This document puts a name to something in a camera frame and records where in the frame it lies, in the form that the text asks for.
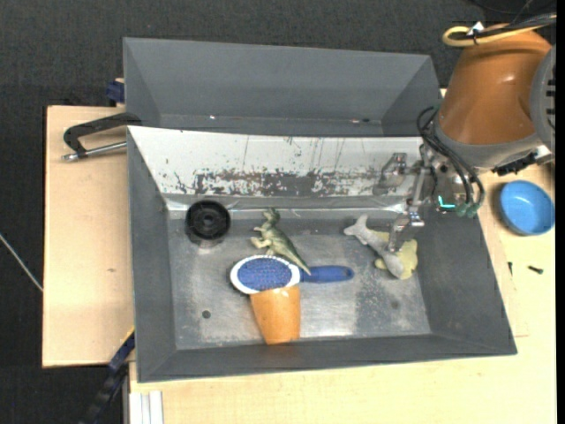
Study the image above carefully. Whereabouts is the grey metal bin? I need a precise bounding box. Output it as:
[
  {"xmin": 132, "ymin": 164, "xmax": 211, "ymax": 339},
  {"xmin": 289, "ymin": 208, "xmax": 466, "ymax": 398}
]
[{"xmin": 121, "ymin": 36, "xmax": 519, "ymax": 384}]

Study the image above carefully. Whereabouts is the pale yellow sponge piece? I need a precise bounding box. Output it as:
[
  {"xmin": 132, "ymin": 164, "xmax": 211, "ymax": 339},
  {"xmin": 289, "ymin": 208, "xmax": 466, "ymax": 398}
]
[{"xmin": 373, "ymin": 231, "xmax": 419, "ymax": 278}]

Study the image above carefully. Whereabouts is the grey toy shark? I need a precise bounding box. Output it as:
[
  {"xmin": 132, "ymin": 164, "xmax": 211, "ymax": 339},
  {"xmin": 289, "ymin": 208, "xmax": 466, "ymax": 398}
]
[{"xmin": 343, "ymin": 213, "xmax": 412, "ymax": 280}]

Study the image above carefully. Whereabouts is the blue bowl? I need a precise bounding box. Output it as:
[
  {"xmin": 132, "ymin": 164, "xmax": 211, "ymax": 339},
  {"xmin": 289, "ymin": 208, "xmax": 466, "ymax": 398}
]
[{"xmin": 498, "ymin": 179, "xmax": 556, "ymax": 238}]

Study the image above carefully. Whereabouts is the black round ribbed cap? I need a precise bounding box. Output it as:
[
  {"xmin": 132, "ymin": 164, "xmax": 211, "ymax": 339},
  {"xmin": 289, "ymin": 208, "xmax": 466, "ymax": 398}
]
[{"xmin": 184, "ymin": 198, "xmax": 233, "ymax": 245}]

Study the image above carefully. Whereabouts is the blue and white hairbrush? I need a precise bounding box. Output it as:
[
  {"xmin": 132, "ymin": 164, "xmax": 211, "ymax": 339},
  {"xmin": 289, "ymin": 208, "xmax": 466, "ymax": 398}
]
[{"xmin": 229, "ymin": 254, "xmax": 356, "ymax": 293}]

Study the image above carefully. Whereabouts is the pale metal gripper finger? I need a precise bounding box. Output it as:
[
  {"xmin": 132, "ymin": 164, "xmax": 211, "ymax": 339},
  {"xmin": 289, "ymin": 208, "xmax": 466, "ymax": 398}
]
[
  {"xmin": 372, "ymin": 152, "xmax": 409, "ymax": 196},
  {"xmin": 387, "ymin": 211, "xmax": 426, "ymax": 254}
]

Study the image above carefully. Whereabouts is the green toy dinosaur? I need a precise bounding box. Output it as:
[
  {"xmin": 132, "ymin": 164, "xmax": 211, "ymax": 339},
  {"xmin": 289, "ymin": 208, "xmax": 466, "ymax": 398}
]
[{"xmin": 249, "ymin": 207, "xmax": 313, "ymax": 277}]

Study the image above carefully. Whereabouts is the orange cup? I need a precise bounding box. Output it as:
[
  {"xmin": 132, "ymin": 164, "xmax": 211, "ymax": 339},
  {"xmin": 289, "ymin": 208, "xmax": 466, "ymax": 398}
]
[{"xmin": 248, "ymin": 282, "xmax": 303, "ymax": 346}]

